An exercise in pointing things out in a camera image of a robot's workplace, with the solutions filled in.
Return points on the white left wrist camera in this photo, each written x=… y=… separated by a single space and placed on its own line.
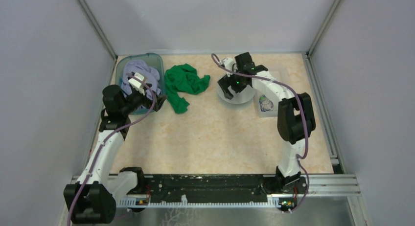
x=137 y=82

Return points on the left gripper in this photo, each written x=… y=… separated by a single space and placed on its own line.
x=159 y=100

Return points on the clear plastic box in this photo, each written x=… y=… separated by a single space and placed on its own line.
x=269 y=104

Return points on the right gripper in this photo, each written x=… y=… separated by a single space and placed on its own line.
x=225 y=81

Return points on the green cloth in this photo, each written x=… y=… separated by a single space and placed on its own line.
x=183 y=78

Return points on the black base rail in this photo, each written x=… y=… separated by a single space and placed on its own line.
x=214 y=191

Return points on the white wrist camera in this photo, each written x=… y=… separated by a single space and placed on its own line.
x=228 y=63
x=137 y=82

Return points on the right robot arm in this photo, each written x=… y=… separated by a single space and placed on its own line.
x=295 y=115

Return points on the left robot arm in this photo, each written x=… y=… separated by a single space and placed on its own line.
x=92 y=199

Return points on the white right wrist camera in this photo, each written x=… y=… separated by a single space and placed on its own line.
x=228 y=63

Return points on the lavender cloth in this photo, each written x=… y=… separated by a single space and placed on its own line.
x=151 y=74

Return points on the white filament spool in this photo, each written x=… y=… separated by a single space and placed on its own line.
x=240 y=98

